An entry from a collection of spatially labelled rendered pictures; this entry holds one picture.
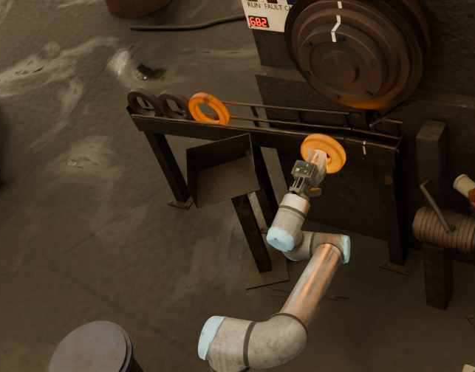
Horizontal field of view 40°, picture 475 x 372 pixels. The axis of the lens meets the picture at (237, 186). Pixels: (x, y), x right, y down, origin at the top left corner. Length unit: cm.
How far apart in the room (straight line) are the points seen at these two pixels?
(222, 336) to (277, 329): 14
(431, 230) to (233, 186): 75
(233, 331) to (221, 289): 132
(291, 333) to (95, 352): 101
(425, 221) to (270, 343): 93
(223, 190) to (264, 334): 99
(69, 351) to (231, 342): 100
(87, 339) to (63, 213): 129
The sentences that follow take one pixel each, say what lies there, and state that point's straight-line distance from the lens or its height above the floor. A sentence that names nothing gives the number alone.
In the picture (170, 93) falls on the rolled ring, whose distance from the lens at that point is 284.
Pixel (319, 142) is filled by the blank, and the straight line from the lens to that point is 218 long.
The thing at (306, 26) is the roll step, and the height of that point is 123.
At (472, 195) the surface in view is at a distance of 223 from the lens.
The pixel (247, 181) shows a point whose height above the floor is 60.
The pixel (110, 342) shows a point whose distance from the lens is 250.
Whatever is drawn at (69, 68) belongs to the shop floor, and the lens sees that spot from 481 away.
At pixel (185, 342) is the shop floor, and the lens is 291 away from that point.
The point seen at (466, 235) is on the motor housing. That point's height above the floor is 52.
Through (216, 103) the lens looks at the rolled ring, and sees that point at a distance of 270.
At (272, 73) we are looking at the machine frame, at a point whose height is 87.
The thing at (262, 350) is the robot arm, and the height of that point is 96.
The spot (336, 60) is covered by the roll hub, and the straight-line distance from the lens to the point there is 206.
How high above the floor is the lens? 238
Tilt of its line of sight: 45 degrees down
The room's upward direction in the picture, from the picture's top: 20 degrees counter-clockwise
